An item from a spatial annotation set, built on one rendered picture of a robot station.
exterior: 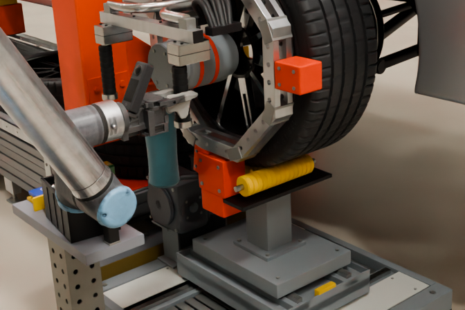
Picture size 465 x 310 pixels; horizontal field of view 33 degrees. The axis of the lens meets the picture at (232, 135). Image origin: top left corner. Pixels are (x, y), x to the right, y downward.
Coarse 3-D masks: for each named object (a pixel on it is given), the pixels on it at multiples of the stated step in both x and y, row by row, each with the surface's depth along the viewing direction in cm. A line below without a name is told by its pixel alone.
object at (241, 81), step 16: (240, 0) 239; (192, 16) 230; (240, 32) 217; (256, 32) 209; (240, 48) 218; (256, 48) 208; (240, 64) 220; (256, 64) 209; (224, 80) 238; (240, 80) 215; (256, 80) 210; (208, 96) 233; (224, 96) 223; (240, 96) 238; (256, 96) 240; (208, 112) 228; (224, 112) 226; (240, 112) 232; (256, 112) 216; (224, 128) 224; (240, 128) 224
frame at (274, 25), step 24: (264, 0) 191; (264, 24) 185; (288, 24) 187; (264, 48) 188; (288, 48) 188; (264, 72) 190; (264, 96) 192; (288, 96) 192; (192, 120) 228; (264, 120) 194; (192, 144) 222; (216, 144) 214; (240, 144) 205; (264, 144) 206
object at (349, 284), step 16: (176, 256) 250; (192, 256) 251; (192, 272) 244; (208, 272) 237; (224, 272) 240; (336, 272) 232; (352, 272) 237; (368, 272) 233; (208, 288) 239; (224, 288) 232; (240, 288) 231; (256, 288) 228; (304, 288) 229; (320, 288) 222; (336, 288) 225; (352, 288) 230; (368, 288) 235; (240, 304) 227; (256, 304) 221; (272, 304) 222; (288, 304) 218; (304, 304) 218; (320, 304) 222; (336, 304) 227
